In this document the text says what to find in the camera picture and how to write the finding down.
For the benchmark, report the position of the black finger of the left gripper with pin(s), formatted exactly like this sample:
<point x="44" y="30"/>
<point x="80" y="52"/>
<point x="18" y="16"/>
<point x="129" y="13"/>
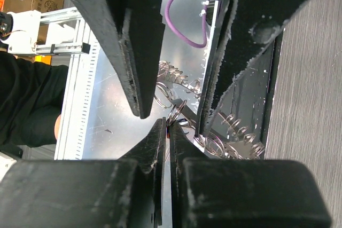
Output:
<point x="130" y="33"/>

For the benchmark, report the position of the slotted grey cable duct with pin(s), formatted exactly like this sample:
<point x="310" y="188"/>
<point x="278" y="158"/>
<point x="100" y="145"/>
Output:
<point x="76" y="105"/>

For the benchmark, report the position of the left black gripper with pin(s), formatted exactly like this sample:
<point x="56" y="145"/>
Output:
<point x="245" y="28"/>

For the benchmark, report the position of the person in black clothes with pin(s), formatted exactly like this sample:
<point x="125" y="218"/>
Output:
<point x="32" y="95"/>

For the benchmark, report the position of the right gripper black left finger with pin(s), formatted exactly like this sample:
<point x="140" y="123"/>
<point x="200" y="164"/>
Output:
<point x="126" y="192"/>

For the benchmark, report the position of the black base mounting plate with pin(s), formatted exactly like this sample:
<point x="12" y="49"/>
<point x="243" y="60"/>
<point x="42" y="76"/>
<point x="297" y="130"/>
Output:
<point x="243" y="121"/>

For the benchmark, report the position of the aluminium frame rail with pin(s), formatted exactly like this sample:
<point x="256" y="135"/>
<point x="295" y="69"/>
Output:
<point x="32" y="33"/>

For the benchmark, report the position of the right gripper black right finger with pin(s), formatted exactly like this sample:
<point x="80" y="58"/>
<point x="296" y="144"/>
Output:
<point x="240" y="193"/>

